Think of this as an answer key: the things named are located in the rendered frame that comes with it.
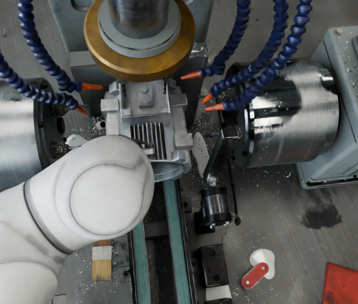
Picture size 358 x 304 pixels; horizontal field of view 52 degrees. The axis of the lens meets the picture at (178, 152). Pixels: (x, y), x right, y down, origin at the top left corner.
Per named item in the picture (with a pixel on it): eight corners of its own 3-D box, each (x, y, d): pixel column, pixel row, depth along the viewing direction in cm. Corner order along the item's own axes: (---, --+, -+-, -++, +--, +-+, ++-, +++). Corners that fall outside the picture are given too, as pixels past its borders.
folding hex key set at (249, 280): (261, 259, 100) (263, 259, 98) (269, 269, 99) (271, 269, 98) (237, 281, 98) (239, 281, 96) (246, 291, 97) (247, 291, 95)
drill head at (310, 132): (188, 98, 103) (198, 41, 80) (328, 86, 107) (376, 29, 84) (201, 185, 94) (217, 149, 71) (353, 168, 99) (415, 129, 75)
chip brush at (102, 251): (94, 204, 103) (93, 203, 102) (112, 203, 103) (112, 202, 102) (92, 282, 95) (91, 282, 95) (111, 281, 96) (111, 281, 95)
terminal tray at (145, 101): (119, 84, 85) (116, 67, 79) (165, 81, 86) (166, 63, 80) (122, 132, 81) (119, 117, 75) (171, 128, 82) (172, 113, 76)
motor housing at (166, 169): (108, 115, 99) (98, 77, 82) (179, 110, 101) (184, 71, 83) (112, 187, 92) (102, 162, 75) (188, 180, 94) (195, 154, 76)
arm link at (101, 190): (124, 115, 49) (38, 167, 49) (120, 125, 34) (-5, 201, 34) (166, 183, 51) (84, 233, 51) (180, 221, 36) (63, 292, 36)
